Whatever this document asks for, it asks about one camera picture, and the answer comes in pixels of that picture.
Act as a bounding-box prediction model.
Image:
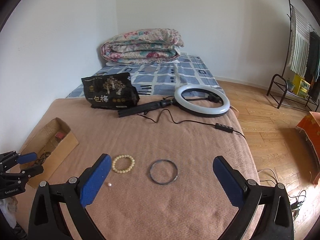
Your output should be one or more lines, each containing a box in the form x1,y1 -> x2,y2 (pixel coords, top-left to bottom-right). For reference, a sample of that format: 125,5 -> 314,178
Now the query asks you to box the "black folded tripod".
117,99 -> 174,118

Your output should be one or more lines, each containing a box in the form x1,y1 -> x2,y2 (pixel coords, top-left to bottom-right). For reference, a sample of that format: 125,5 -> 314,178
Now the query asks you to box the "cardboard box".
19,117 -> 79,188

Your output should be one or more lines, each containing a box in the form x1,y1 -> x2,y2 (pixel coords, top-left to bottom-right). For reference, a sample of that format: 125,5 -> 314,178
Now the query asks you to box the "cream bead bracelet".
112,155 -> 136,173

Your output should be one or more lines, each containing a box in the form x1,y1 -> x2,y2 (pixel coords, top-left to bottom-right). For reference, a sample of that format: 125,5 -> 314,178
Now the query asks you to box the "black cable with remote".
135,109 -> 247,138

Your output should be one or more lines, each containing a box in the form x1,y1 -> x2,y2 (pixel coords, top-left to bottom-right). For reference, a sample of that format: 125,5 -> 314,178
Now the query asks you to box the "striped towel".
286,6 -> 310,74

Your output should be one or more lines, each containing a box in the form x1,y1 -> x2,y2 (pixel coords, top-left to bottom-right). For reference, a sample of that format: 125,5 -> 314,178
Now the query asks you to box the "orange patterned cloth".
296,112 -> 320,183

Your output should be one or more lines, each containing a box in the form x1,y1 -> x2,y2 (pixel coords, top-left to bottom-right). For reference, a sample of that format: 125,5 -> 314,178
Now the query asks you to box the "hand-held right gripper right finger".
212,155 -> 295,240

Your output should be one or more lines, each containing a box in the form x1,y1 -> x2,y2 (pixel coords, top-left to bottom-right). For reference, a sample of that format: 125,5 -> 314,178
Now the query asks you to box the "black snack bag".
81,72 -> 140,110

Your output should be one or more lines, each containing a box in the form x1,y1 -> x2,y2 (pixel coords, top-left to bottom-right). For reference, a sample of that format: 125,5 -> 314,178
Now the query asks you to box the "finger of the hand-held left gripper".
0,151 -> 38,172
0,164 -> 44,181

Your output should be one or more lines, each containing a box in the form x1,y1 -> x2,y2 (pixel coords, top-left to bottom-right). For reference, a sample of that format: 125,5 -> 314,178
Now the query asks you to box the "black metal clothes rack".
266,0 -> 320,112

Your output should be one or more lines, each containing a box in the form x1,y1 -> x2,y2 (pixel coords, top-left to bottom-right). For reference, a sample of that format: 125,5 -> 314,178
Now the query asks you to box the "dark patterned cloth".
10,226 -> 27,240

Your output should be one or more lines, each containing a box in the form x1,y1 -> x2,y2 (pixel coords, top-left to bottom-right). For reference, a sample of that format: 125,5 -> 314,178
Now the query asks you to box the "white ring light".
174,85 -> 230,117

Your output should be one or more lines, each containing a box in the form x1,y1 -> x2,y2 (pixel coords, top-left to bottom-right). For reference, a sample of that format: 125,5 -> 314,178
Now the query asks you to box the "brown wooden bead necklace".
34,151 -> 52,166

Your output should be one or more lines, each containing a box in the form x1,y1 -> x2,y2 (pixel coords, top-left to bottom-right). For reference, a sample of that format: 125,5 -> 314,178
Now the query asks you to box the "row of dark hanging clothes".
304,30 -> 320,100

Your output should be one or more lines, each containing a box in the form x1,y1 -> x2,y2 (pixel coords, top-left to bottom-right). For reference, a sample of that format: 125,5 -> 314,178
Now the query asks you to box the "folded floral quilt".
101,27 -> 185,64

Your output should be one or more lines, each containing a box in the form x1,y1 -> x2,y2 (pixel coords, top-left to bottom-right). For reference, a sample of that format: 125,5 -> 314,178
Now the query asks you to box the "yellow crate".
291,74 -> 311,98

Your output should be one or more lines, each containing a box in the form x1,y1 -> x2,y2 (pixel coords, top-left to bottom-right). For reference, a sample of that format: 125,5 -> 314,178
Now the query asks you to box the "dark metal bangle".
149,159 -> 179,185

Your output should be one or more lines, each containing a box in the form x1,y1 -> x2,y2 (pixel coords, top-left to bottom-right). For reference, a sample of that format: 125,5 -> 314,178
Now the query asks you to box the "blue checked bed sheet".
65,54 -> 224,98

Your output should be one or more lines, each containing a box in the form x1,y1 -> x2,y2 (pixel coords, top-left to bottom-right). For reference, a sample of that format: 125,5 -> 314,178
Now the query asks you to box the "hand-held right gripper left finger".
27,153 -> 112,240

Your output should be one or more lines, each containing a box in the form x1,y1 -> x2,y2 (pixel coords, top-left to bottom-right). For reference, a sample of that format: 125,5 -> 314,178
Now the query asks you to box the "tan blanket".
10,94 -> 260,240

